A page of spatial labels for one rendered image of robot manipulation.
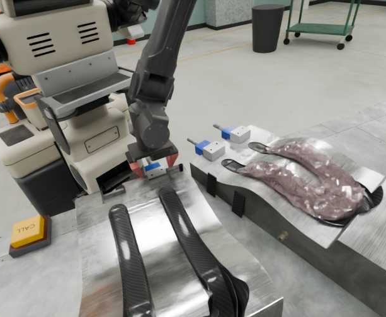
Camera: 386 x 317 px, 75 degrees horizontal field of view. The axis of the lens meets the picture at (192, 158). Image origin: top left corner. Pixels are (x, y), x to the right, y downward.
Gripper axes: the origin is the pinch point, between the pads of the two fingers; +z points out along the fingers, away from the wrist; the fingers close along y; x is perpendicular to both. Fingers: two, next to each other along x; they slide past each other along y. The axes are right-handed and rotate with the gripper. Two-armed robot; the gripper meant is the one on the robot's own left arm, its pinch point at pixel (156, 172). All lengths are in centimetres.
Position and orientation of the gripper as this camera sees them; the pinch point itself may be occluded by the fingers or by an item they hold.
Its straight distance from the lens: 68.1
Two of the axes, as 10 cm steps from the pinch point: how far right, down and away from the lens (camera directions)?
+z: 0.8, 7.8, 6.2
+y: 9.0, -3.2, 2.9
